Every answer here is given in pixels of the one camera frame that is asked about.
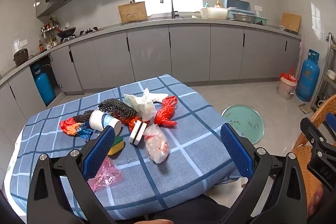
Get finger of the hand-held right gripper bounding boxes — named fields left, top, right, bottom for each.
left=300, top=117, right=336, bottom=191
left=325, top=112, right=336, bottom=133

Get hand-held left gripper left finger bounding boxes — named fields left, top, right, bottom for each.
left=27, top=126, right=116, bottom=224

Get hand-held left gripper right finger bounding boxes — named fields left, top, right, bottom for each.
left=220, top=123, right=307, bottom=224

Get yellow green sponge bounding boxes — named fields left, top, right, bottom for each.
left=107, top=135, right=125, bottom=156

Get pink plastic bag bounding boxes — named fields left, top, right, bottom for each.
left=87, top=157, right=122, bottom=191

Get teal round waste bin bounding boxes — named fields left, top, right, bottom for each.
left=221, top=105, right=265, bottom=146

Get white paper cup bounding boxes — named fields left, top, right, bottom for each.
left=89, top=109, right=122, bottom=134

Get red orange snack wrapper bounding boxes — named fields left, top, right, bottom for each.
left=59, top=118, right=94, bottom=142

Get white black-striped sponge block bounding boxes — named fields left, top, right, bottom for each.
left=129, top=120, right=148, bottom=146

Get clear red-printed plastic bag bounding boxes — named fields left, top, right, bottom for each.
left=143, top=124, right=171, bottom=164

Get person's right hand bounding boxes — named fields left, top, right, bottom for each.
left=307, top=183, right=328, bottom=220

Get wicker chair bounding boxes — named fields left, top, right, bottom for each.
left=291, top=94, right=336, bottom=214

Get small red plastic scrap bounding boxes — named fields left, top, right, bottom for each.
left=121, top=116, right=137, bottom=132

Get black mesh bag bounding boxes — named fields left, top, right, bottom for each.
left=70, top=98, right=137, bottom=125

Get blue gas cylinder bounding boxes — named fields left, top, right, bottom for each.
left=31, top=65, right=56, bottom=106
left=296, top=49, right=321, bottom=102

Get blue plaid tablecloth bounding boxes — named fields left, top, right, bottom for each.
left=4, top=74, right=248, bottom=220

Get bucket with red bag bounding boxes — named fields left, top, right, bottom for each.
left=277, top=67, right=298, bottom=101

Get metal shelf rack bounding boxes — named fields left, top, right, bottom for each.
left=311, top=35, right=336, bottom=111

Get white plastic bag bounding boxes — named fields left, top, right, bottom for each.
left=123, top=93, right=157, bottom=122

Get red plastic bag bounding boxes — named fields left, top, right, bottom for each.
left=154, top=96, right=178, bottom=127

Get white crumpled tissue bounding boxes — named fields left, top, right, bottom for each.
left=143, top=88, right=169, bottom=104

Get grey kitchen counter cabinets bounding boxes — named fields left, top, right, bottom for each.
left=0, top=18, right=302, bottom=135

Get black gas stove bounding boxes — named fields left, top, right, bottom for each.
left=62, top=27, right=105, bottom=42

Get dark brown pot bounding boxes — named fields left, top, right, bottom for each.
left=14, top=48, right=29, bottom=67

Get black wok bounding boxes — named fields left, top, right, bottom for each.
left=57, top=27, right=76, bottom=39

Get rack of seasoning bottles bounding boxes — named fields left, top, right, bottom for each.
left=39, top=15, right=62, bottom=52

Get metal basin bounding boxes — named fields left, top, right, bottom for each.
left=231, top=13, right=256, bottom=22

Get white plastic basin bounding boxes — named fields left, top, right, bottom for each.
left=200, top=7, right=228, bottom=20

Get wooden cutting board in rack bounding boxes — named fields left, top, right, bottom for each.
left=118, top=1, right=148, bottom=23

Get blue dish box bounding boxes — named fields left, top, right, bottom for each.
left=223, top=0, right=256, bottom=20

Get dark gooseneck faucet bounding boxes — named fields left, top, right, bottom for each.
left=161, top=0, right=180, bottom=19

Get pink handled broom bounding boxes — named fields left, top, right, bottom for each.
left=297, top=35, right=306, bottom=77

